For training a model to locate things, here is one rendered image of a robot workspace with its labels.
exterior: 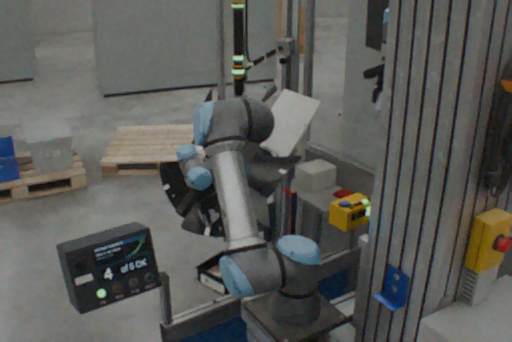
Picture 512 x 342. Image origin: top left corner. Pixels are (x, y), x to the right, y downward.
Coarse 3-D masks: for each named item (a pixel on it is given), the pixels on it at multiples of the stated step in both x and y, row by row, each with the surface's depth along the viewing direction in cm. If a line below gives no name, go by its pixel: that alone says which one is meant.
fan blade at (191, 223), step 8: (192, 208) 213; (216, 208) 213; (192, 216) 212; (184, 224) 212; (192, 224) 211; (200, 224) 210; (216, 224) 210; (192, 232) 210; (200, 232) 209; (216, 232) 208; (224, 232) 208
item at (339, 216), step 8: (336, 200) 210; (352, 200) 210; (360, 200) 210; (336, 208) 206; (344, 208) 204; (360, 208) 205; (336, 216) 207; (344, 216) 203; (368, 216) 210; (336, 224) 208; (344, 224) 204; (352, 224) 205; (360, 224) 208
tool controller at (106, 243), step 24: (72, 240) 151; (96, 240) 147; (120, 240) 149; (144, 240) 153; (72, 264) 142; (96, 264) 146; (120, 264) 149; (144, 264) 154; (72, 288) 144; (96, 288) 146; (144, 288) 154
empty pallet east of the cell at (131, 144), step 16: (128, 128) 571; (144, 128) 570; (160, 128) 570; (176, 128) 569; (192, 128) 569; (112, 144) 527; (128, 144) 527; (144, 144) 527; (160, 144) 528; (176, 144) 528; (112, 160) 489; (128, 160) 489; (144, 160) 489; (160, 160) 489; (176, 160) 489
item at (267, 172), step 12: (252, 156) 214; (264, 156) 213; (276, 156) 211; (288, 156) 208; (300, 156) 204; (252, 168) 204; (264, 168) 202; (276, 168) 201; (288, 168) 199; (252, 180) 199; (264, 180) 197; (276, 180) 196
